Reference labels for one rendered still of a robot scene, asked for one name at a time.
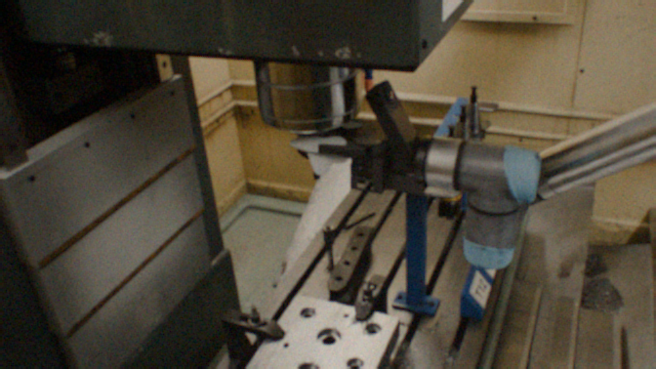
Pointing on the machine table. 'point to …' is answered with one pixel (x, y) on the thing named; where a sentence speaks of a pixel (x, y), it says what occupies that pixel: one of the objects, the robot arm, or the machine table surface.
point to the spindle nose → (307, 96)
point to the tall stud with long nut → (329, 245)
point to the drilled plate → (380, 348)
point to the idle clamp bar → (362, 251)
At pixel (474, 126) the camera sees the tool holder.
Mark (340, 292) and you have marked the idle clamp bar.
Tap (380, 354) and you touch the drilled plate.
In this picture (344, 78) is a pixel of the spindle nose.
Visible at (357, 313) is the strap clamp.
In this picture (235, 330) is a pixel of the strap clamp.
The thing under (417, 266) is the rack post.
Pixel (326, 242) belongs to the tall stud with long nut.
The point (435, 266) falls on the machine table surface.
